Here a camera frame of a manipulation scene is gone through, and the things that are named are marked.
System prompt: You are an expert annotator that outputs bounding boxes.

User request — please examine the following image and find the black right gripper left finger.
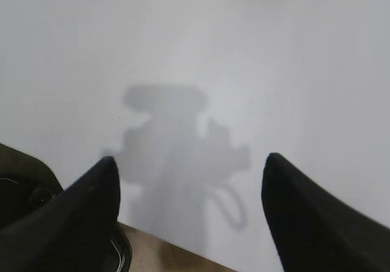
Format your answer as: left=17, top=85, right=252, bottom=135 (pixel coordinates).
left=1, top=157, right=121, bottom=271

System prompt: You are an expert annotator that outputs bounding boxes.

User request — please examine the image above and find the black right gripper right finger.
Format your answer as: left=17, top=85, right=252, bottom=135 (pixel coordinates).
left=261, top=153, right=389, bottom=271

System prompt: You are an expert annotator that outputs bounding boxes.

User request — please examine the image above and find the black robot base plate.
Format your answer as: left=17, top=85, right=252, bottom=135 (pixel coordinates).
left=0, top=143, right=133, bottom=272

